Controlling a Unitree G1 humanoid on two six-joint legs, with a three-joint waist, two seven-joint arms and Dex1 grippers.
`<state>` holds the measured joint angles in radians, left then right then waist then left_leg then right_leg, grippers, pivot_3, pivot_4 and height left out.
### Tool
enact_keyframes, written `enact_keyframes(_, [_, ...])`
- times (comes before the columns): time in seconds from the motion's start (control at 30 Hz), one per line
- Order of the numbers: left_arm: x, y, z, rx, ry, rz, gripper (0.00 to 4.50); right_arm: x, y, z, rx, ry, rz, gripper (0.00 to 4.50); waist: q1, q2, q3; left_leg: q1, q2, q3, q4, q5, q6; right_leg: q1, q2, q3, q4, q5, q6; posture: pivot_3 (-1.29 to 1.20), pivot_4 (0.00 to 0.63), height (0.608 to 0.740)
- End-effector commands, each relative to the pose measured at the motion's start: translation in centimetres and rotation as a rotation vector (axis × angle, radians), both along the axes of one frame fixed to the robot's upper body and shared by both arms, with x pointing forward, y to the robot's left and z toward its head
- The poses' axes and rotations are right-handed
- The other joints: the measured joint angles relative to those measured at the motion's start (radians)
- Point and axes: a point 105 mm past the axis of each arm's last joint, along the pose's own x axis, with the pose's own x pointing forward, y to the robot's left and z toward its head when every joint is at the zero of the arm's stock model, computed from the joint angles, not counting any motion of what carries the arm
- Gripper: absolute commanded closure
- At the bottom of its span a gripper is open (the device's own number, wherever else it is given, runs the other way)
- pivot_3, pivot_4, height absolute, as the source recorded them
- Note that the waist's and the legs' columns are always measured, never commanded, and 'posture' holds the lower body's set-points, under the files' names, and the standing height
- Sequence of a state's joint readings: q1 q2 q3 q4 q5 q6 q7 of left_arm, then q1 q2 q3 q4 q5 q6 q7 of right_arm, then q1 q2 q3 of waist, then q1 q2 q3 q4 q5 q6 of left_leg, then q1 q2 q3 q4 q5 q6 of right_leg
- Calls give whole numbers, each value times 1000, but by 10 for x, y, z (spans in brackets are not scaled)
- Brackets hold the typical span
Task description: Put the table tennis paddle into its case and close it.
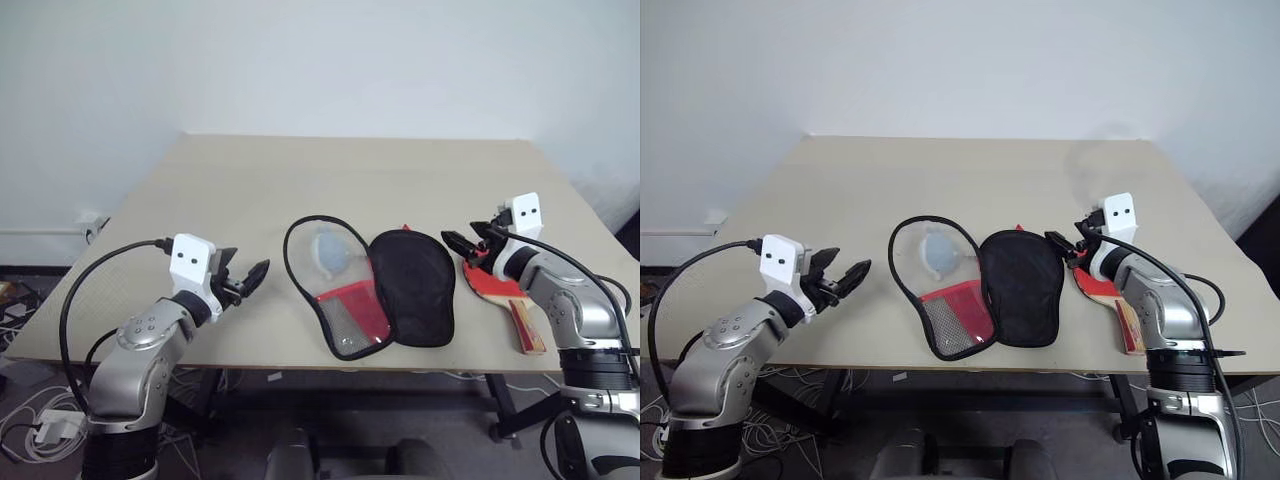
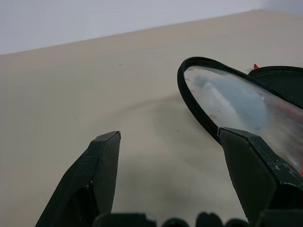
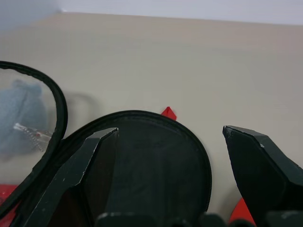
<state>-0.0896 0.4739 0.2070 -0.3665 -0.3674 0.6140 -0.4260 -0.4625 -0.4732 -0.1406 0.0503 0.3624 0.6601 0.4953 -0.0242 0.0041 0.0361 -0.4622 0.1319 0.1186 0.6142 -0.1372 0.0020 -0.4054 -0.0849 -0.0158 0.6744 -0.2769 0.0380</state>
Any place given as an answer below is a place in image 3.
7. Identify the red object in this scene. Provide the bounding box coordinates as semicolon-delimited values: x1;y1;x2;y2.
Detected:
228;197;257;227

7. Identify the blue-grey plush keychain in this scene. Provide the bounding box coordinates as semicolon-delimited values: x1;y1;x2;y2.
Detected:
0;79;54;154

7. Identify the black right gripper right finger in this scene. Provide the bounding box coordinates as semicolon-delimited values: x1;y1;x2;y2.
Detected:
223;126;303;220

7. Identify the red and black paddle case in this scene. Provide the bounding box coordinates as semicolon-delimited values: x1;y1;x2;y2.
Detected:
0;61;213;227

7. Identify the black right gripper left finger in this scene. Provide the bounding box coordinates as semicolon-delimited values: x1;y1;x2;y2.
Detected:
23;128;118;227

